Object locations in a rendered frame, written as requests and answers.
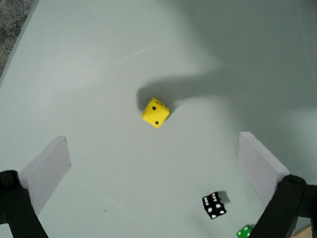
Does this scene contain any yellow die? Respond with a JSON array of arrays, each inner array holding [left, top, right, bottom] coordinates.
[[142, 98, 169, 128]]

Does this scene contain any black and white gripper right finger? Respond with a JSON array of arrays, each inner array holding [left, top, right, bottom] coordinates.
[[238, 132, 317, 238]]

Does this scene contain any black die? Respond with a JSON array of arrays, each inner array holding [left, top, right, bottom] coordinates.
[[202, 192, 227, 219]]

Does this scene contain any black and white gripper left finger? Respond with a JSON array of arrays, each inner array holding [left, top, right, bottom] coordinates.
[[0, 136, 71, 238]]

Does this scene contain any green die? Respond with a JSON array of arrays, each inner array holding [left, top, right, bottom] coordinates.
[[237, 225, 253, 238]]

